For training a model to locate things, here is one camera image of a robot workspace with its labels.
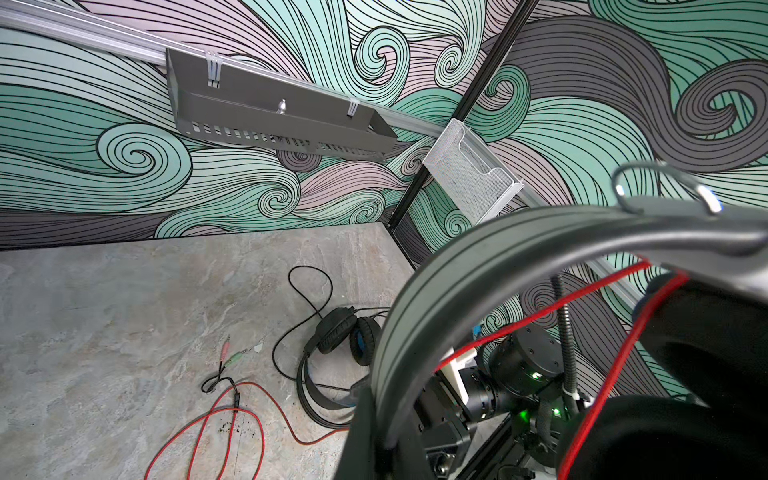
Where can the white headphones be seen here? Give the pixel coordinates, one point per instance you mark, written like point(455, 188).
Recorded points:
point(602, 316)

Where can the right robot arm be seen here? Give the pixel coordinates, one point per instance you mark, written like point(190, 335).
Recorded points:
point(502, 415)

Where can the black blue headphones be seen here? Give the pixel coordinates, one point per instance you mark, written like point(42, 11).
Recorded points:
point(332, 371)

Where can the clear plastic wall bin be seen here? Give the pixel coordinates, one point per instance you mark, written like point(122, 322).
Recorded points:
point(478, 183)

